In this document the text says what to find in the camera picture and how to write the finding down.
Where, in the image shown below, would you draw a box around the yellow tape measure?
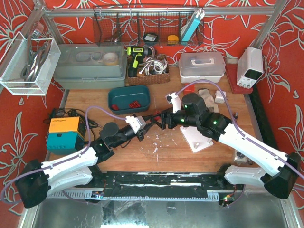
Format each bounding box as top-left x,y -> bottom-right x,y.
167,35 -> 179,45

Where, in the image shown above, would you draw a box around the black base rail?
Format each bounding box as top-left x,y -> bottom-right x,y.
76,171 -> 235,198

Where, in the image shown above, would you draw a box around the white coiled cable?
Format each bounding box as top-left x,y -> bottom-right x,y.
140,59 -> 168,76

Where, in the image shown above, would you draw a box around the black wire basket shelf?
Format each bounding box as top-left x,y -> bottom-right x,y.
93,4 -> 204,46

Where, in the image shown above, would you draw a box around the orange teal device box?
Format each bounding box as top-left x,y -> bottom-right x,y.
47,116 -> 86,155

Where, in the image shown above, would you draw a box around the white power supply unit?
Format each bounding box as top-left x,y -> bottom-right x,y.
237,47 -> 263,89

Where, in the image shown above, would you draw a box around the clear acrylic box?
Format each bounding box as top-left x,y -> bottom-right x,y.
0,32 -> 61,96

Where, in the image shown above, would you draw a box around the teal plastic tray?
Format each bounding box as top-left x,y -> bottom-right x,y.
108,85 -> 151,115

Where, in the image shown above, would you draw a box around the black tape measure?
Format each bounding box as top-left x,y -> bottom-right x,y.
143,33 -> 158,46

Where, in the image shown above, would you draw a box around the green yellow cordless drill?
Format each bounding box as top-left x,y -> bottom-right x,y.
127,46 -> 154,77

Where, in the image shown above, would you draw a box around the orange cube power socket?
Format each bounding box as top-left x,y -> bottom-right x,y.
183,83 -> 195,95

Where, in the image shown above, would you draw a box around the grey plastic storage box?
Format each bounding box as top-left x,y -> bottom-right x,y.
54,44 -> 127,90

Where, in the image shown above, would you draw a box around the white plastic storage box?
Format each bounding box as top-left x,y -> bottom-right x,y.
179,52 -> 226,83

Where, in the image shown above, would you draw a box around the blue white book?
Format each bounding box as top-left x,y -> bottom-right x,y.
180,8 -> 205,45

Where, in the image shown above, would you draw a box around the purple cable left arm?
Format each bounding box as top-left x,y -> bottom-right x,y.
0,106 -> 130,205

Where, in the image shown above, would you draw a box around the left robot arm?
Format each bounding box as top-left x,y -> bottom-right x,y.
14,115 -> 155,209

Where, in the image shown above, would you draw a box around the red tray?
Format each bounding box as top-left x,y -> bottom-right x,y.
226,63 -> 253,95

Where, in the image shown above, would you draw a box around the grey cables in acrylic box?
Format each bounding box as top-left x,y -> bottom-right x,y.
20,35 -> 51,87

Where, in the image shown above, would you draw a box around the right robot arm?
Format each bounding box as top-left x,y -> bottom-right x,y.
162,93 -> 301,200

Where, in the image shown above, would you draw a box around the wicker basket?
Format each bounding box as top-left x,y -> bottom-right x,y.
127,54 -> 170,86

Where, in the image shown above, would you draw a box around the white cotton work glove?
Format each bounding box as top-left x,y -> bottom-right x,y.
198,88 -> 219,113

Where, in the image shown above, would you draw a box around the white peg base plate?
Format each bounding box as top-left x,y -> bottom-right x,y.
180,126 -> 213,153

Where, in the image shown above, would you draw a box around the white cube power socket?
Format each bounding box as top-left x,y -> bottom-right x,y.
214,90 -> 225,104

